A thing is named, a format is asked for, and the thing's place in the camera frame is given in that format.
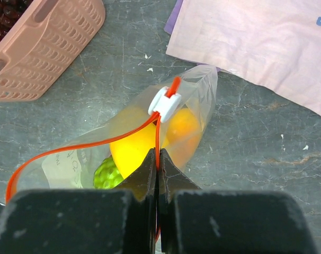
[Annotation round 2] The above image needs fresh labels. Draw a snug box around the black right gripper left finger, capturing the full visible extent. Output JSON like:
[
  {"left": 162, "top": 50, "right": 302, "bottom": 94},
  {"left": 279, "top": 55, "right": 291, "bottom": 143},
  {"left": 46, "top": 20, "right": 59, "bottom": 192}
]
[{"left": 0, "top": 149, "right": 157, "bottom": 253}]

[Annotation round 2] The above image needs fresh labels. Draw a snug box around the pink embroidered cloth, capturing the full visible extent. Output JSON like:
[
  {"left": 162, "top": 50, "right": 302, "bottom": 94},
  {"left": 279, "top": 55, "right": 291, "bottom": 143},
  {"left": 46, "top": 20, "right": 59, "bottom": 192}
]
[{"left": 166, "top": 0, "right": 321, "bottom": 116}]

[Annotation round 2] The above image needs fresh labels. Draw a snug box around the yellow toy mango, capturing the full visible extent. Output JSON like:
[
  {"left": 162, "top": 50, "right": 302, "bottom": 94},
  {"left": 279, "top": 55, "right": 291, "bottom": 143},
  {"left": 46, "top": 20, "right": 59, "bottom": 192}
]
[{"left": 110, "top": 123, "right": 156, "bottom": 179}]

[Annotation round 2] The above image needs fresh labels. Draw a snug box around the dark red grape bunch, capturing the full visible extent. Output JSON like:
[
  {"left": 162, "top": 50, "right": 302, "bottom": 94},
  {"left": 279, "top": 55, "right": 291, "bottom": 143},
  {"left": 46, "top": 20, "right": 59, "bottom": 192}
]
[{"left": 0, "top": 0, "right": 32, "bottom": 42}]

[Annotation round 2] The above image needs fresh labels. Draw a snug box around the green custard apple toy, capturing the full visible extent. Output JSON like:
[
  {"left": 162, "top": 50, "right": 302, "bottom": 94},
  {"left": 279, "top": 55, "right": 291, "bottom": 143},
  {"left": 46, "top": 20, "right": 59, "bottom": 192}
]
[{"left": 93, "top": 156, "right": 123, "bottom": 189}]

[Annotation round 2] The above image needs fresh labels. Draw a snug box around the clear zip top bag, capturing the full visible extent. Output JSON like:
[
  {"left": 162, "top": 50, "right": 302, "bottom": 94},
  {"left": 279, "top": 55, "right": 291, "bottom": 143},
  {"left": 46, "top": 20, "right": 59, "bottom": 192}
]
[{"left": 5, "top": 65, "right": 218, "bottom": 201}]

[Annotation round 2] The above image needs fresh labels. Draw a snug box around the orange toy fruit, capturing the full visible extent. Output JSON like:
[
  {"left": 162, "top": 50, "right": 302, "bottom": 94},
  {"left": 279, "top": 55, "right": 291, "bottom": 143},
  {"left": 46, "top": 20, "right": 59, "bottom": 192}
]
[{"left": 165, "top": 108, "right": 202, "bottom": 168}]

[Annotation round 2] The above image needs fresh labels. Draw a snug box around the pink plastic perforated basket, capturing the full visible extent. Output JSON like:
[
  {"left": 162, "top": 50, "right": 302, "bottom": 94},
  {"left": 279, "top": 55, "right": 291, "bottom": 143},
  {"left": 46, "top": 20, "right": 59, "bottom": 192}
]
[{"left": 0, "top": 0, "right": 105, "bottom": 102}]

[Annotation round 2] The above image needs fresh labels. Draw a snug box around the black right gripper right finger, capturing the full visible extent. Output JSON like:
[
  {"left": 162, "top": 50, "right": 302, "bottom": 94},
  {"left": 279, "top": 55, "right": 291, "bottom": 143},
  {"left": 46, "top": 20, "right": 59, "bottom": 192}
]
[{"left": 158, "top": 149, "right": 318, "bottom": 253}]

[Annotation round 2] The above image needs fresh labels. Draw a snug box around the purple cloth under pink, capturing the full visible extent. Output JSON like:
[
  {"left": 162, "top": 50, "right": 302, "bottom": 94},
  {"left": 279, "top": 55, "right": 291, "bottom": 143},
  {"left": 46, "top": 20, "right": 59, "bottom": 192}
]
[{"left": 164, "top": 0, "right": 183, "bottom": 34}]

